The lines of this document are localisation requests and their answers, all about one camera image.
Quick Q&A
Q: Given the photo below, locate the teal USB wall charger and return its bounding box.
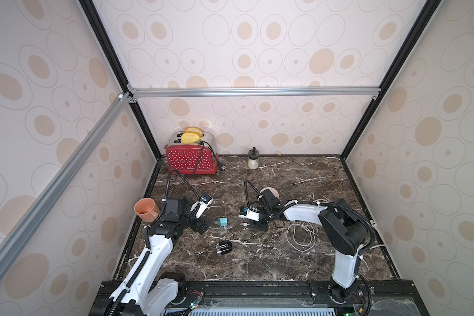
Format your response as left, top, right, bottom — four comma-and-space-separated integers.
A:
216, 217, 228, 227

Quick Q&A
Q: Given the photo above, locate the white USB charging cable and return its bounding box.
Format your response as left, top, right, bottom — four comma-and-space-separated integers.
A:
240, 220, 319, 253

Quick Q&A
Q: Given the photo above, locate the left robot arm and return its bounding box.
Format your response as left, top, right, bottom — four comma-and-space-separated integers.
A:
90, 169, 213, 315

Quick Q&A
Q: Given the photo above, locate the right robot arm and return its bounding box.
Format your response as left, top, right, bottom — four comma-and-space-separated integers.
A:
239, 189, 376, 304

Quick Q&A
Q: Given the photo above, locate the pink round power strip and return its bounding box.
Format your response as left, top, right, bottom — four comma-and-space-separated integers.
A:
260, 187, 279, 199

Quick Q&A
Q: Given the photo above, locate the orange ceramic mug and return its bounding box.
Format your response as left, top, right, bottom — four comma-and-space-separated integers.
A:
134, 197, 160, 223

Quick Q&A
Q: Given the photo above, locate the glass bottle black pump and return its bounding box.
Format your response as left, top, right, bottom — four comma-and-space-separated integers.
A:
248, 147, 259, 170

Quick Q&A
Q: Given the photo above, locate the red toaster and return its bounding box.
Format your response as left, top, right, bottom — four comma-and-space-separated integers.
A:
165, 131, 219, 175

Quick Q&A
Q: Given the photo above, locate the yellow toast slice front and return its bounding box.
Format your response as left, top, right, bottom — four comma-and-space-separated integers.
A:
180, 132, 201, 144

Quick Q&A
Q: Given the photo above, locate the yellow toast slice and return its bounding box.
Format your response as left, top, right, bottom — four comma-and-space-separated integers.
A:
185, 126, 204, 138
180, 132, 201, 144

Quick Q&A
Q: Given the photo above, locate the yellow toast slice rear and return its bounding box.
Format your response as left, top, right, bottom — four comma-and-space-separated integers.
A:
185, 126, 204, 138

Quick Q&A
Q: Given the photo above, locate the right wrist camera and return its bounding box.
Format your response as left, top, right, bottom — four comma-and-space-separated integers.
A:
238, 207, 260, 222

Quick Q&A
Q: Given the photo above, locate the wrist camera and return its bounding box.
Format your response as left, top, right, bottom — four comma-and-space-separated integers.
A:
190, 193, 213, 219
238, 207, 260, 222

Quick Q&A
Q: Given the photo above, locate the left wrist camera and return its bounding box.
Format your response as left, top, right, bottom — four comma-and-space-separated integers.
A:
190, 193, 213, 219

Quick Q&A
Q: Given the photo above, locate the black toaster power cord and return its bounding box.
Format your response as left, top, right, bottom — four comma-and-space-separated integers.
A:
192, 140, 228, 176

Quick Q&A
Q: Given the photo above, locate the white slotted cable duct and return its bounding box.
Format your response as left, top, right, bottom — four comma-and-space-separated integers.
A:
190, 308, 336, 316

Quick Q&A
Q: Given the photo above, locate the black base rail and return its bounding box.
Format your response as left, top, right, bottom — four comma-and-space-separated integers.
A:
88, 278, 429, 316

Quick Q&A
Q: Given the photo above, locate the horizontal aluminium frame bar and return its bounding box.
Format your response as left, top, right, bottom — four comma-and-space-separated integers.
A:
131, 86, 381, 98

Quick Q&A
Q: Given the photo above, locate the diagonal aluminium frame bar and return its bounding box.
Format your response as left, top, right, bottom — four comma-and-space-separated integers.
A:
0, 91, 132, 299

